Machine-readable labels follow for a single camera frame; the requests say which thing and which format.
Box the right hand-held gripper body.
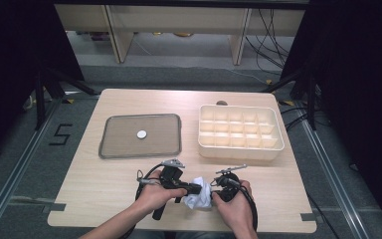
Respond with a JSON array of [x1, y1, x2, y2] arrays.
[[213, 163, 249, 203]]

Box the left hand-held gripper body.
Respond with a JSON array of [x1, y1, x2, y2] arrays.
[[151, 158, 186, 221]]

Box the white sock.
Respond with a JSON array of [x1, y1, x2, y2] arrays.
[[182, 176, 213, 210]]

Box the cream divided storage box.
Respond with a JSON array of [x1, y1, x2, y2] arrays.
[[197, 104, 286, 162]]

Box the person's right hand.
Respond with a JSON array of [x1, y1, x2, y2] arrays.
[[211, 179, 258, 235]]

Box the person's left hand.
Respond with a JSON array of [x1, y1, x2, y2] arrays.
[[134, 169, 189, 217]]

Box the grey rectangular tray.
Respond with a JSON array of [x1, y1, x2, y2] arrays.
[[97, 113, 183, 159]]

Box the black metal stand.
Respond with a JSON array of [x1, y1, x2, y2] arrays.
[[262, 66, 317, 131], [34, 66, 100, 130]]

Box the light wooden desk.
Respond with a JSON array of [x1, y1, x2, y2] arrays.
[[54, 3, 306, 66]]

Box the black curtain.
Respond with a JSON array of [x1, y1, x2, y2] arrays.
[[0, 0, 86, 167], [280, 0, 382, 230]]

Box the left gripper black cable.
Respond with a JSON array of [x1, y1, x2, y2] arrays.
[[125, 163, 164, 239]]

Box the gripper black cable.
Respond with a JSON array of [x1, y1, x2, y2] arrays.
[[125, 163, 164, 239], [223, 177, 259, 233]]

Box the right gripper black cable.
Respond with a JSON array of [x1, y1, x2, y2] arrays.
[[223, 177, 259, 233]]

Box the black floor cables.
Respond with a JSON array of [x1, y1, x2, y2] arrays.
[[280, 106, 312, 132]]

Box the aluminium floor rail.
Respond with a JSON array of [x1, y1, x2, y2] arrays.
[[0, 98, 63, 239], [299, 113, 369, 239]]

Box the bundle of black cables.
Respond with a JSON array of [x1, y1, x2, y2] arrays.
[[245, 8, 296, 76]]

